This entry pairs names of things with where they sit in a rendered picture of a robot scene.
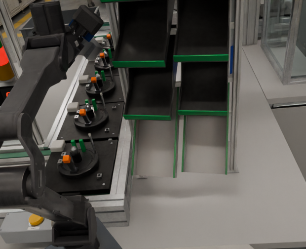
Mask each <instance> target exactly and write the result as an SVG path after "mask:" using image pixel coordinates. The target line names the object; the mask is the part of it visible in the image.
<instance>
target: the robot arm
mask: <svg viewBox="0 0 306 249"><path fill-rule="evenodd" d="M29 7H30V11H31V15H32V19H33V23H34V30H33V31H32V33H33V34H34V35H33V36H32V37H26V39H25V45H23V47H22V59H21V61H20V66H21V69H22V74H21V76H20V77H19V79H18V81H17V82H16V84H15V85H14V87H13V88H12V90H11V91H10V93H9V95H8V96H7V98H6V99H5V100H4V102H3V104H2V105H1V107H0V148H1V146H2V145H3V142H4V141H11V140H19V141H20V143H21V144H22V146H23V148H24V149H25V151H26V152H27V154H28V156H29V157H30V164H31V165H27V166H8V167H0V209H22V210H24V211H27V212H30V213H33V214H35V215H38V216H41V217H43V218H46V219H49V220H51V226H52V245H53V246H54V247H64V249H99V246H100V244H99V241H98V238H97V235H96V232H97V221H96V215H95V210H94V207H92V205H91V203H90V202H89V199H86V197H85V196H83V195H76V196H61V195H60V194H58V193H56V192H55V191H53V190H51V189H49V188H48V187H46V186H45V185H46V176H45V158H44V156H43V154H42V152H41V151H40V149H39V147H38V146H37V144H36V143H35V141H34V139H33V126H32V123H33V121H34V119H35V117H36V115H37V112H38V110H39V108H40V106H41V104H42V102H43V100H44V98H45V96H46V94H47V92H48V90H49V88H50V87H51V86H53V85H55V84H57V83H59V82H60V81H61V80H66V79H67V75H66V72H67V70H68V69H69V68H70V67H71V65H72V64H73V63H74V62H75V58H76V57H77V56H78V54H79V53H80V52H81V50H82V49H83V48H84V47H85V46H84V45H83V44H82V41H83V38H84V39H86V40H87V41H88V42H90V41H91V39H92V38H93V37H94V36H95V34H96V33H97V32H98V31H99V29H100V28H101V27H102V25H103V24H104V21H103V20H102V19H101V18H100V17H99V16H98V15H96V14H95V13H94V12H93V11H92V10H91V9H89V8H88V7H87V6H86V5H80V6H79V8H78V9H77V11H76V12H75V13H74V15H73V19H72V21H71V22H70V23H69V26H70V27H65V24H64V19H63V15H62V10H61V6H60V1H59V0H53V1H44V2H38V3H32V4H29ZM74 32H75V34H74ZM79 36H80V38H79V39H78V37H79ZM82 37H83V38H82Z"/></svg>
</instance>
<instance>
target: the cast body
mask: <svg viewBox="0 0 306 249"><path fill-rule="evenodd" d="M82 38H83V37H82ZM82 44H83V45H84V46H85V47H84V48H83V49H82V50H81V52H80V53H79V54H78V55H82V56H84V57H85V58H86V59H88V60H94V59H95V58H96V57H97V55H98V54H99V53H100V51H101V50H102V49H103V48H102V47H101V45H100V44H99V43H98V42H97V41H96V40H95V39H94V37H93V38H92V39H91V41H90V42H88V41H87V40H86V39H84V38H83V41H82Z"/></svg>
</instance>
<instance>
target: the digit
mask: <svg viewBox="0 0 306 249"><path fill-rule="evenodd" d="M11 90H12V88H2V89H0V91H1V93H2V96H3V98H4V100H5V99H6V98H7V96H8V95H9V93H10V91H11Z"/></svg>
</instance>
